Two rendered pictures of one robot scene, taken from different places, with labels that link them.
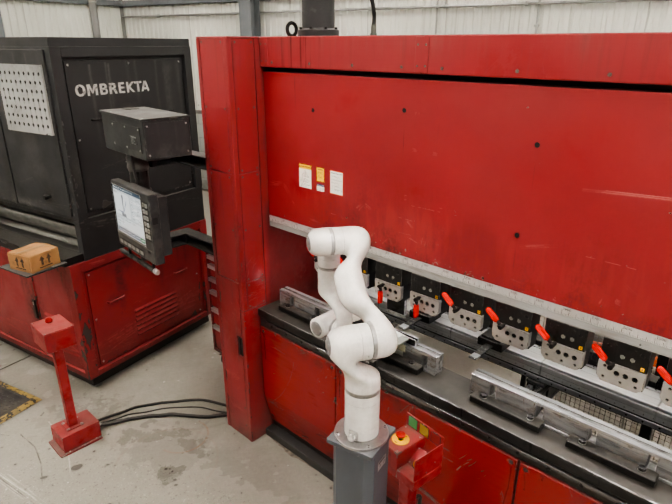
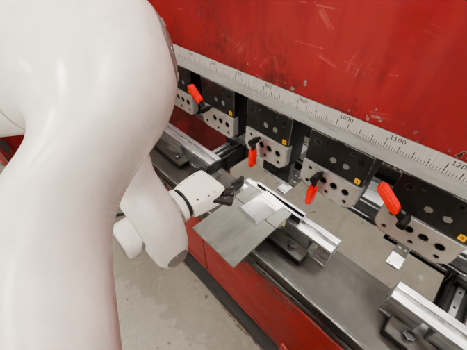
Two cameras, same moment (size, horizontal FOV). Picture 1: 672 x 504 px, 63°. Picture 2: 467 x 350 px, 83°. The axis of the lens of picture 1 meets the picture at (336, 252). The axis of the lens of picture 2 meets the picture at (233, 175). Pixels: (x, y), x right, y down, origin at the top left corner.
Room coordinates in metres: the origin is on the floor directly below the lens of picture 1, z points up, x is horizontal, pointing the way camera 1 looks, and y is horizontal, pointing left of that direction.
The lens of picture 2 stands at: (1.66, -0.17, 1.67)
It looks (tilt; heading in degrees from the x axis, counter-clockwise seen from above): 44 degrees down; 3
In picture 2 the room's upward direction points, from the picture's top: straight up
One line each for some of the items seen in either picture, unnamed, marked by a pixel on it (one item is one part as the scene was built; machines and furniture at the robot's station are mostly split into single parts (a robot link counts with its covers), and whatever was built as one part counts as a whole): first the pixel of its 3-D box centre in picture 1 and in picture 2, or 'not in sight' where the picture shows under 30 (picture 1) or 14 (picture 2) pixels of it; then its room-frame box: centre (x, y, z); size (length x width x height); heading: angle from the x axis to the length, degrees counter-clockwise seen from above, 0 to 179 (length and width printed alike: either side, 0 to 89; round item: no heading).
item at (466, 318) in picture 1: (470, 306); (430, 210); (2.01, -0.56, 1.26); 0.15 x 0.09 x 0.17; 47
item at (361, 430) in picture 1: (361, 411); not in sight; (1.54, -0.09, 1.09); 0.19 x 0.19 x 0.18
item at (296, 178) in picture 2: (416, 317); (302, 171); (2.39, -0.40, 1.01); 0.26 x 0.12 x 0.05; 137
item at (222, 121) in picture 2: (360, 267); (226, 104); (2.42, -0.12, 1.26); 0.15 x 0.09 x 0.17; 47
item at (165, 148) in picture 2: (300, 314); (166, 150); (2.64, 0.19, 0.89); 0.30 x 0.05 x 0.03; 47
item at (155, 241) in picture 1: (143, 219); not in sight; (2.68, 1.00, 1.42); 0.45 x 0.12 x 0.36; 43
